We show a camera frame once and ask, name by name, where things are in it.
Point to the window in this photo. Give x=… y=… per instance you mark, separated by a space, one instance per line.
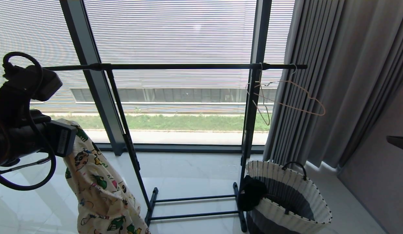
x=172 y=32

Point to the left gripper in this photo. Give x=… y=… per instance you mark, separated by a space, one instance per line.
x=58 y=139

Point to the white laundry basket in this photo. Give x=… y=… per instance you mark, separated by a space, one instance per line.
x=286 y=217

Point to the black clothes rack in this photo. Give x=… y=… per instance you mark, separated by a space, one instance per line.
x=188 y=66

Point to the grey curtain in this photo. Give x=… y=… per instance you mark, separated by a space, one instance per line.
x=334 y=81

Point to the cream printed garment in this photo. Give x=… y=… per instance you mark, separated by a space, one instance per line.
x=97 y=195

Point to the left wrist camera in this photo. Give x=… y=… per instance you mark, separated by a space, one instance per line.
x=35 y=83

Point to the pink clothes hanger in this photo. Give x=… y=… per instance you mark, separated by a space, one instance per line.
x=268 y=118
x=299 y=109

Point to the black garment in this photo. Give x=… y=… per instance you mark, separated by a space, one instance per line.
x=252 y=193

